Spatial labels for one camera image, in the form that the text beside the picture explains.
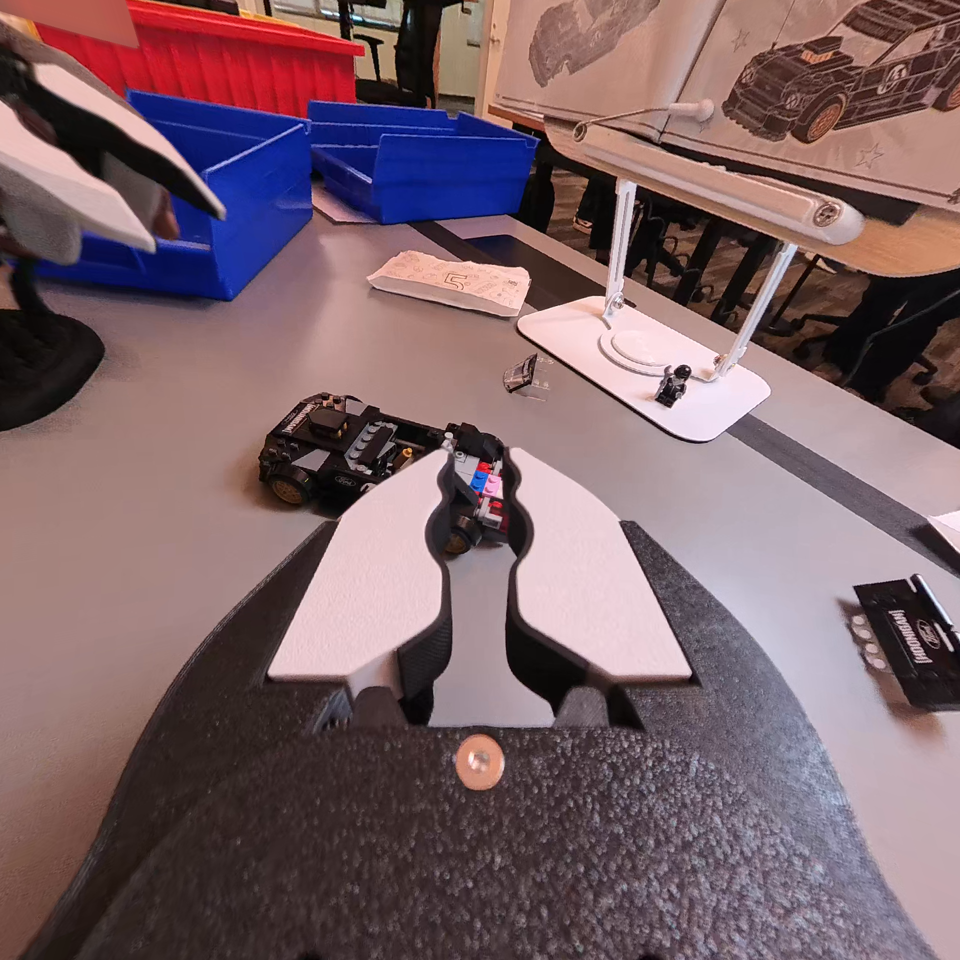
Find black lego minifigure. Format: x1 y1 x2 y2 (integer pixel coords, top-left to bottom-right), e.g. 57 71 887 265
653 363 696 411

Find red plastic bin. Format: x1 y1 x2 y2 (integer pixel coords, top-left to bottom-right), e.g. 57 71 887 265
33 0 366 119

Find lego instruction booklet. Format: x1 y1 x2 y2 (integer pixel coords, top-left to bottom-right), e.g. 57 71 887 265
493 0 960 209

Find black wrist rest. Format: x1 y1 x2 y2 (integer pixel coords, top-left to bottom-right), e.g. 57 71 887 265
0 306 107 433

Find white book stand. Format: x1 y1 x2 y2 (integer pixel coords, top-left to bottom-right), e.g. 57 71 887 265
517 96 960 443

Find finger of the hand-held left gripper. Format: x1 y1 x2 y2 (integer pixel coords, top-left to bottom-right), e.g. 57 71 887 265
0 99 160 256
32 62 228 222

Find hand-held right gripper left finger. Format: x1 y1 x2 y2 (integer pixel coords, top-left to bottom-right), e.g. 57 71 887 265
266 450 456 706

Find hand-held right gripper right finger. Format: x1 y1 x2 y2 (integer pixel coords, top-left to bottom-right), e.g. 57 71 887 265
502 447 694 684

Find black lego roof panel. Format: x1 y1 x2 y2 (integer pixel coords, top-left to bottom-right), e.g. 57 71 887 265
852 573 960 713

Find clear lego windshield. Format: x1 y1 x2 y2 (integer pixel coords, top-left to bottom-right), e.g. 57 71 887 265
501 351 558 405

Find black lego car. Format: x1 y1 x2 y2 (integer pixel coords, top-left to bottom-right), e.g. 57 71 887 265
257 390 528 558

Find printed white paper bag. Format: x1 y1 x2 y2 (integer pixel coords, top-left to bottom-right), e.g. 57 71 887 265
366 249 533 318

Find blue plastic bin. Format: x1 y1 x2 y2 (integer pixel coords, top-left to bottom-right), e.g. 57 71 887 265
33 90 315 303
307 99 541 226

